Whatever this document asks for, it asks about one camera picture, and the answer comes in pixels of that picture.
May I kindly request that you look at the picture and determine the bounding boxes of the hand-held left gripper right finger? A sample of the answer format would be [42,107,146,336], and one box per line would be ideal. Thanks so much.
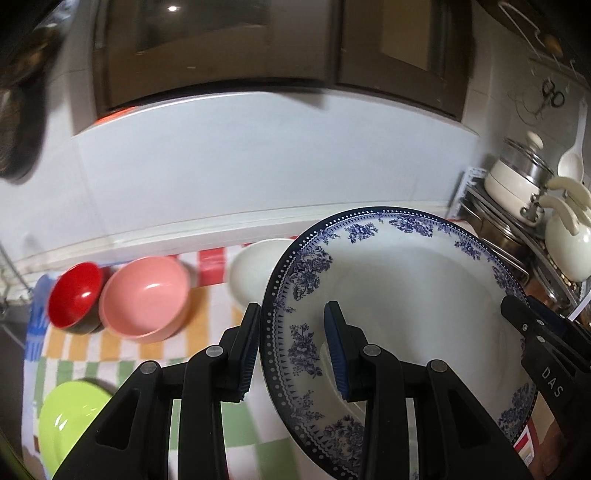
[323,301,536,480]

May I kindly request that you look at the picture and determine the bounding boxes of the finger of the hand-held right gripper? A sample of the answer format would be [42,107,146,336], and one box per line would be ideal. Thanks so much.
[501,295,548,346]
[526,295,579,337]

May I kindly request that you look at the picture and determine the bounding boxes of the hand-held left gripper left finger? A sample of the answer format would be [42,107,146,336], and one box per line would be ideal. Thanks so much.
[51,302,262,480]

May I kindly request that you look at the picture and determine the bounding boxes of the white bowl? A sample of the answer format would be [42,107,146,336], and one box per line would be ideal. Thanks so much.
[228,239,296,312]

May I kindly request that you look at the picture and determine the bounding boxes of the blue floral white plate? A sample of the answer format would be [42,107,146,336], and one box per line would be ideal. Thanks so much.
[259,206,539,480]

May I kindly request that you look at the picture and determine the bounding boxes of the pink bowl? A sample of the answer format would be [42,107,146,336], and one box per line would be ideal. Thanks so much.
[99,256,192,343]

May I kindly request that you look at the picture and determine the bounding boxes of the red bowl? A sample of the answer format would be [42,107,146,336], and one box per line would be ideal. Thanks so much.
[47,261,106,334]

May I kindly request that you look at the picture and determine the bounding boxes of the green plate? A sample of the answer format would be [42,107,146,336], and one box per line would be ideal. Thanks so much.
[38,379,116,476]

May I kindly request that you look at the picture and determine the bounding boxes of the cream kettle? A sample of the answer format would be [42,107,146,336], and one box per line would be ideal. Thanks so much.
[538,175,591,283]

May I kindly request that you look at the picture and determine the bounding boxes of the steel pot under rack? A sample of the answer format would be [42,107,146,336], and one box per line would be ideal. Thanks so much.
[462,203,532,274]

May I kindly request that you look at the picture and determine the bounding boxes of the colourful striped tablecloth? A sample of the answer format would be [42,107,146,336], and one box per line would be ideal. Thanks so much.
[23,244,305,480]

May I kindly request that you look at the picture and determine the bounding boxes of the metal countertop shelf rack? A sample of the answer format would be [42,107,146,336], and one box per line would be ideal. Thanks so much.
[455,168,591,317]

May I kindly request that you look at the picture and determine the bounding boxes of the cream pot with glass lid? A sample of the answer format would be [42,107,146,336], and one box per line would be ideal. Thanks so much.
[484,131,555,214]

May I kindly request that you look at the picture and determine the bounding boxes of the white rice spoon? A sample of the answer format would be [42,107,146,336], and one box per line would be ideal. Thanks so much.
[557,98,590,183]

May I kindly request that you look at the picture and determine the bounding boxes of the blue printed cloth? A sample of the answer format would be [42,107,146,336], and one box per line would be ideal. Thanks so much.
[28,274,52,361]

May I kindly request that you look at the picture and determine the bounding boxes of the black scissors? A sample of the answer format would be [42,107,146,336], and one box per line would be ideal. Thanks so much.
[537,78,567,114]

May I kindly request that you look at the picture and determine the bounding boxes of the black frying pan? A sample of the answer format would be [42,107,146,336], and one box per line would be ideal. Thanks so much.
[0,69,54,184]

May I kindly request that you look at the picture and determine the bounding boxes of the wall rack with cutting boards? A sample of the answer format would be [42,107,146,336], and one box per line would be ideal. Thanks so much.
[496,0,591,72]

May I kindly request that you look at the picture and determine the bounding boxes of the dark brown window frame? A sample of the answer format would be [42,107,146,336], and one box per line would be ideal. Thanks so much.
[92,0,476,123]

